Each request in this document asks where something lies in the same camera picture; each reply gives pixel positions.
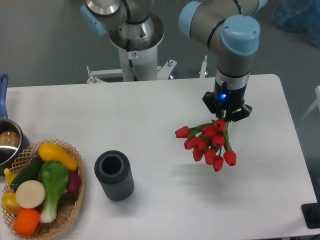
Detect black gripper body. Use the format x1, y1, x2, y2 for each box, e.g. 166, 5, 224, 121
202, 81, 252, 122

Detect red tulip bouquet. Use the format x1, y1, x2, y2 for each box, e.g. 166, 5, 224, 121
174, 118, 237, 172

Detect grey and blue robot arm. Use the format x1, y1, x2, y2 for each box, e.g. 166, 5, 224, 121
80, 0, 266, 122

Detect white furniture edge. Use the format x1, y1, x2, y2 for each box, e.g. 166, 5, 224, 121
299, 85, 320, 123

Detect blue plastic bags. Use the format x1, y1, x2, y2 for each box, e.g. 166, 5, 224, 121
271, 0, 320, 47

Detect dark grey ribbed vase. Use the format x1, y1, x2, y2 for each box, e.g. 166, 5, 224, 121
94, 150, 135, 201

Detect black device at table edge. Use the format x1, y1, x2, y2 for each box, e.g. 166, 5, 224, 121
301, 202, 320, 229

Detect purple red radish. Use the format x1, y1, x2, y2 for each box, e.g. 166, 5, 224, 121
66, 171, 82, 193

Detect yellow squash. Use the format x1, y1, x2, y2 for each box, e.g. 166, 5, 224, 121
38, 142, 78, 171

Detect green bok choy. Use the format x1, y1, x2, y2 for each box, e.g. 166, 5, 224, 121
38, 160, 69, 224

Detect woven wicker basket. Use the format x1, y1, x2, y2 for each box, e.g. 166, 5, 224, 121
1, 139, 85, 240

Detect dark green cucumber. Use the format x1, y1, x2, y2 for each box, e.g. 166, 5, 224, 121
10, 155, 45, 191

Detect cream round radish slice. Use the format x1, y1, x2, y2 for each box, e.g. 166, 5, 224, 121
15, 180, 46, 209

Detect yellow banana tip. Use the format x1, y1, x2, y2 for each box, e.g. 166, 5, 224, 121
3, 168, 17, 186

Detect orange fruit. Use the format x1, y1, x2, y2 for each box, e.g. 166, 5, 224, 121
13, 208, 40, 237

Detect yellow bell pepper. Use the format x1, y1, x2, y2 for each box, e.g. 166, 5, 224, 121
1, 190, 23, 215

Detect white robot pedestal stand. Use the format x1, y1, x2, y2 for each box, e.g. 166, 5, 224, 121
86, 46, 177, 84

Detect blue handled steel pot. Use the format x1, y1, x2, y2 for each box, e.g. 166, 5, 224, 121
0, 74, 30, 176

